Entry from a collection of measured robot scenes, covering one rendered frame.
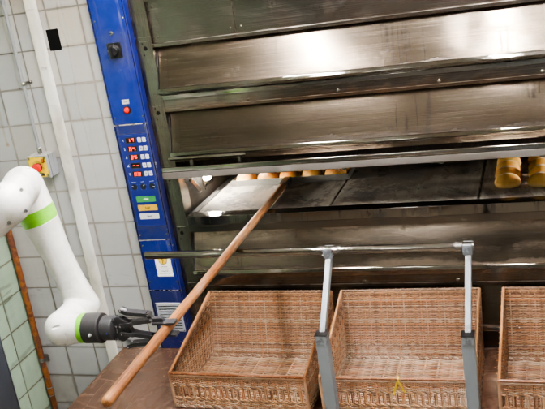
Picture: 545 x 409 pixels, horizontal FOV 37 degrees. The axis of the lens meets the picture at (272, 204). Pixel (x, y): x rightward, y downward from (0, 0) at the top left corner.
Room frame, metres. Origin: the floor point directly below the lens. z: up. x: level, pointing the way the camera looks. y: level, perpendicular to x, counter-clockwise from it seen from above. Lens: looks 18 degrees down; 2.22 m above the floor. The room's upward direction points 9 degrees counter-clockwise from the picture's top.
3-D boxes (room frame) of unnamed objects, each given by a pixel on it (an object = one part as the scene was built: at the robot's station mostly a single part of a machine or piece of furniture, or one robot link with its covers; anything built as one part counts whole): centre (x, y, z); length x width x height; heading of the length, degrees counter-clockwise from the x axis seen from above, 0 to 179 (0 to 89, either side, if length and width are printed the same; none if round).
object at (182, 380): (2.90, 0.16, 0.72); 0.56 x 0.49 x 0.28; 69
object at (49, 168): (3.42, 0.94, 1.46); 0.10 x 0.07 x 0.10; 70
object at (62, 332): (2.30, 0.68, 1.20); 0.14 x 0.13 x 0.11; 71
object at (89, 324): (2.26, 0.58, 1.20); 0.12 x 0.06 x 0.09; 161
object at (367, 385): (2.70, -0.40, 0.72); 0.56 x 0.49 x 0.28; 71
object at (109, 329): (2.23, 0.51, 1.20); 0.09 x 0.07 x 0.08; 71
